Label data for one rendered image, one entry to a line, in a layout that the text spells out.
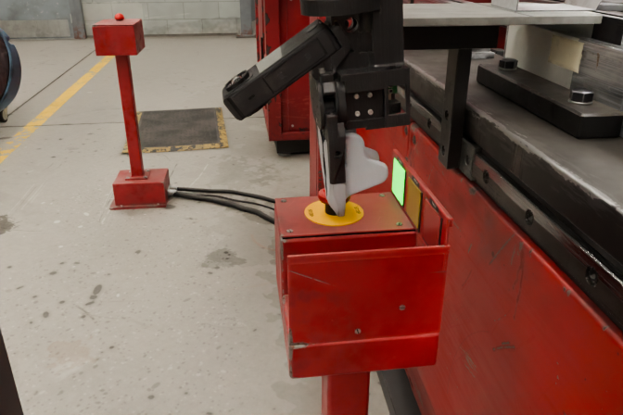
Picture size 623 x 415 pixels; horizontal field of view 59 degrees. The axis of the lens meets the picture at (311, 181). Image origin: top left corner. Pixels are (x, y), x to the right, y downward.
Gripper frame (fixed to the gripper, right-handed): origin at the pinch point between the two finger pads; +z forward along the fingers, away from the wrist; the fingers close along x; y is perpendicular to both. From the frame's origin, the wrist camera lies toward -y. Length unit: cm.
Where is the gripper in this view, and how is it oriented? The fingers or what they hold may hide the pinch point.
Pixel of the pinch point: (332, 204)
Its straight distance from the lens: 55.8
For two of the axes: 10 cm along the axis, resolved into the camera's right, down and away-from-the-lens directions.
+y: 9.9, -1.3, 0.9
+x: -1.3, -3.9, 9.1
